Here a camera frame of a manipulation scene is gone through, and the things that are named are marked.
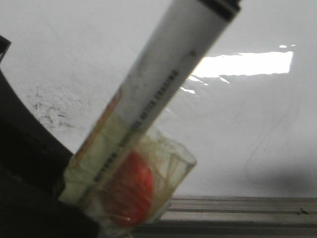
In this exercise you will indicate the white black whiteboard marker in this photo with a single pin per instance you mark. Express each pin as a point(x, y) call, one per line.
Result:
point(186, 32)

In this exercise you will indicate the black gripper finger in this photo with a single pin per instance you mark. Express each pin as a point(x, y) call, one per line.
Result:
point(32, 162)

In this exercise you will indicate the white whiteboard surface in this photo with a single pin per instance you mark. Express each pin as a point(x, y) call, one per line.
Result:
point(248, 112)

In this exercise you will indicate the red magnet taped to marker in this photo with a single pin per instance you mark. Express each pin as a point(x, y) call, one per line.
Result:
point(141, 187)

